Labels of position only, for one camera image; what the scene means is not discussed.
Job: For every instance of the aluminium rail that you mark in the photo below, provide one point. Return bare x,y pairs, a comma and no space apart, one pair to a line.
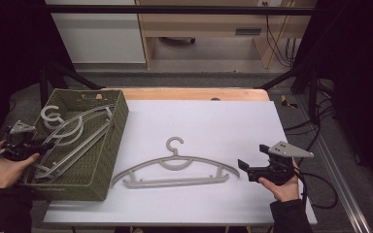
343,181

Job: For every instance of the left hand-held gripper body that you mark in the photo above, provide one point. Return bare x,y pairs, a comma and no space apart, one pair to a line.
21,127

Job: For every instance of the black metal stand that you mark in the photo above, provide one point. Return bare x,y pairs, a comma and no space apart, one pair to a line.
312,93
43,87

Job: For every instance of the light wooden desk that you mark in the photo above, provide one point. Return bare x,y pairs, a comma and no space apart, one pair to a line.
191,26

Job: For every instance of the person's right hand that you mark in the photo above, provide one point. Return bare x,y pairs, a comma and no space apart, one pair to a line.
286,192

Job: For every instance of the white table cover board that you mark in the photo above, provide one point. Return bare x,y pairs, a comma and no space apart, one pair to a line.
239,129

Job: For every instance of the white cabinet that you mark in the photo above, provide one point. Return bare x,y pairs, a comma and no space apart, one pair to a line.
100,39

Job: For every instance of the green woven plastic basket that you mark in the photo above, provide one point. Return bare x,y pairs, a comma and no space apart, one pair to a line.
87,168

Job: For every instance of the wooden table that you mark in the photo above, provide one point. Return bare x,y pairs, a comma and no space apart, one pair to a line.
175,93

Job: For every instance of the black horizontal frame bar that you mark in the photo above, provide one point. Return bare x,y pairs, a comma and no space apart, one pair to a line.
175,9

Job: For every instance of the yellow and black floor object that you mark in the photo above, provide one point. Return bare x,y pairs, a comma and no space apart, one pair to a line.
286,103

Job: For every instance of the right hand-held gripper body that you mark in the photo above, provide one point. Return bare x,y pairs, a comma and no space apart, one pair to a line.
288,150

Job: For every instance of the person's left hand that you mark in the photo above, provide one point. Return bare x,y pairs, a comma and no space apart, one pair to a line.
8,173

